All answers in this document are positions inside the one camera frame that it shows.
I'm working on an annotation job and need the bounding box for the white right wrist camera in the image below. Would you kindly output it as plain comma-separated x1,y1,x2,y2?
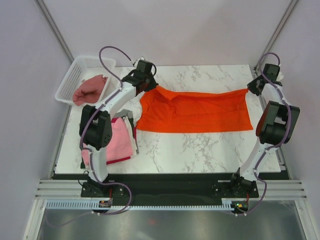
276,70,284,82

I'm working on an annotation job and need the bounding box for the grey folded t shirt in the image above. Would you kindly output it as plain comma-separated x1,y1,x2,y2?
113,109,134,119

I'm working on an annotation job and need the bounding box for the pink folded t shirt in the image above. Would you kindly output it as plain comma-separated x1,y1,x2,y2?
81,117,134,167

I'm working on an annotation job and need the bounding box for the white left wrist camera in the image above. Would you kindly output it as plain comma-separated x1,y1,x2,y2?
131,56,145,67

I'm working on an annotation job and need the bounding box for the aluminium frame post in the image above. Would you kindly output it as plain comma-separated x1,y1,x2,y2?
34,0,74,63
250,0,300,75

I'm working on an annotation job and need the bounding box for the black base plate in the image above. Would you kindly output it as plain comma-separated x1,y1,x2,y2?
81,173,259,206

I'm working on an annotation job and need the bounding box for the white slotted cable duct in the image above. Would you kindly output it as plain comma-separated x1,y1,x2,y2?
45,199,234,211

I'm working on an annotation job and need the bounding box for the dusty pink shirt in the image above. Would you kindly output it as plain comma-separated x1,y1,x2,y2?
72,74,108,106

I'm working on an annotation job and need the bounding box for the white plastic basket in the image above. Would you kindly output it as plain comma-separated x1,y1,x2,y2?
54,55,116,106

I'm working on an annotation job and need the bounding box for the right aluminium frame post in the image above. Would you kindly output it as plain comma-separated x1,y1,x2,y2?
250,0,300,75

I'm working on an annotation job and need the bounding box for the left aluminium frame post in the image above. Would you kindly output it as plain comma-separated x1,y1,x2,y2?
34,0,74,63

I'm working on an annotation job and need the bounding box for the aluminium front rail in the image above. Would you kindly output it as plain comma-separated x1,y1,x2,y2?
35,180,307,201

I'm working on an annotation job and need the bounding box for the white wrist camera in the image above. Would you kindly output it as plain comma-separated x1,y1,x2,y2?
276,70,284,82
131,56,145,67

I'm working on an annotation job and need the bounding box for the white folded t shirt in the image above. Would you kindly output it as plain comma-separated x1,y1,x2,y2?
123,116,139,158

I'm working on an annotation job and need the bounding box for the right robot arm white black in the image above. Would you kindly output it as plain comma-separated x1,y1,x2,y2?
229,63,300,197

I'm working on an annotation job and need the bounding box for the orange t shirt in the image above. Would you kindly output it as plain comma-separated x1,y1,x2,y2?
136,86,253,134

